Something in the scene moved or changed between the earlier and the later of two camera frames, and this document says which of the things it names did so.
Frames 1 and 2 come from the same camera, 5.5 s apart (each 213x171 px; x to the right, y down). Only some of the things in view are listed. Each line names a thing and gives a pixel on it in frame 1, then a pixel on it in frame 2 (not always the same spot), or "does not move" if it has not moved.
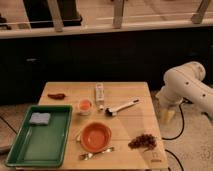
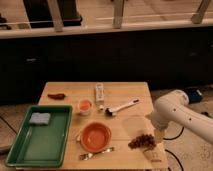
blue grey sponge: x=39 y=118 does not move
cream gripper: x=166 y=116 -> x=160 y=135
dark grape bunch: x=143 y=141 does not move
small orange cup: x=84 y=107 does not move
